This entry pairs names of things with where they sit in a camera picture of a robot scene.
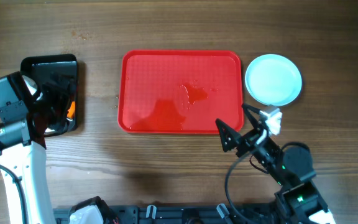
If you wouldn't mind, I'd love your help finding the orange sponge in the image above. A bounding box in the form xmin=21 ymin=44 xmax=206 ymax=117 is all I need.
xmin=67 ymin=101 xmax=75 ymax=120

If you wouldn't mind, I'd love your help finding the light blue plate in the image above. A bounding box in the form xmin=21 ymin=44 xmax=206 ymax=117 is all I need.
xmin=244 ymin=54 xmax=303 ymax=106

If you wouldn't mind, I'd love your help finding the black rectangular water tray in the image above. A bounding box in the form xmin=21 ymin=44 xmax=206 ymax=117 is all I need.
xmin=20 ymin=54 xmax=78 ymax=132

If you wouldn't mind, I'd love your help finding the red plastic tray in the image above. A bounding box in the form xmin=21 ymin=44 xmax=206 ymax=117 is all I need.
xmin=117 ymin=49 xmax=244 ymax=134

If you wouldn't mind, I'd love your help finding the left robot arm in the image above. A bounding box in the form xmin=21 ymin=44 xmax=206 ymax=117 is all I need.
xmin=0 ymin=72 xmax=76 ymax=223

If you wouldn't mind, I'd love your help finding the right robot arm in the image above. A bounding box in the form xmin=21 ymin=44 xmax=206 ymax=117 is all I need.
xmin=216 ymin=104 xmax=335 ymax=224

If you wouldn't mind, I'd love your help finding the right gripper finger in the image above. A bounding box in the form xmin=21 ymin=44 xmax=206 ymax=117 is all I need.
xmin=215 ymin=119 xmax=242 ymax=152
xmin=242 ymin=103 xmax=263 ymax=129

